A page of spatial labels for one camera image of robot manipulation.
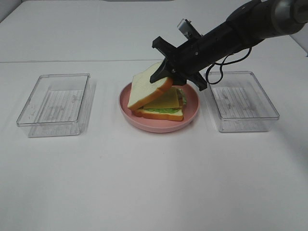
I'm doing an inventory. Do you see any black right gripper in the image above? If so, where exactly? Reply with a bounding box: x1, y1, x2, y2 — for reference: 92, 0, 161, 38
149, 37, 207, 91

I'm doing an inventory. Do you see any white bread slice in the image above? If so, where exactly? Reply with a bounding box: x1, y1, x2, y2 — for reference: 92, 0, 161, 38
132, 108, 184, 121
128, 62, 173, 111

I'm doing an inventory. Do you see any bacon strip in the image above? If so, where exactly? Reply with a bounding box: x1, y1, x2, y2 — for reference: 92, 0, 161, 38
177, 88, 183, 108

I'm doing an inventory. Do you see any yellow cheese slice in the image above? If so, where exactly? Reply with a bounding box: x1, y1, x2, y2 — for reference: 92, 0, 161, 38
143, 87, 179, 109

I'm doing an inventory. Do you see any green lettuce leaf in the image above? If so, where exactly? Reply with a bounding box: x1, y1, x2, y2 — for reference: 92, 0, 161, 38
142, 87, 187, 114

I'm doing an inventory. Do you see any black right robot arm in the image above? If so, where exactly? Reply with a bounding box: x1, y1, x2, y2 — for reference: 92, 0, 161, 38
150, 0, 308, 90

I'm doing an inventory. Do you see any pink round plate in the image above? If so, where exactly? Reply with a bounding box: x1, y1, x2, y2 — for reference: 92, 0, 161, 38
119, 83, 200, 133

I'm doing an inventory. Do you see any clear right plastic tray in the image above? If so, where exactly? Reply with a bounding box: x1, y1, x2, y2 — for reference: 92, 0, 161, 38
205, 71, 280, 132

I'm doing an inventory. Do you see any clear plastic tray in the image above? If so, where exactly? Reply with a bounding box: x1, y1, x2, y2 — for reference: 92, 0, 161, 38
16, 74, 94, 138
205, 71, 280, 132

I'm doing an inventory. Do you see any clear left plastic tray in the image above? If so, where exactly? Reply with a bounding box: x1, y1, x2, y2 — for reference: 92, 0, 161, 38
16, 74, 94, 138

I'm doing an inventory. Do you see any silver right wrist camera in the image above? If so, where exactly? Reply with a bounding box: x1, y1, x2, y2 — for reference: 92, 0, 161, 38
177, 19, 202, 40

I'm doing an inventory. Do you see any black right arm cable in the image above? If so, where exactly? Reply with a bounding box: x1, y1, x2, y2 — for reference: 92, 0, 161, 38
205, 47, 253, 85

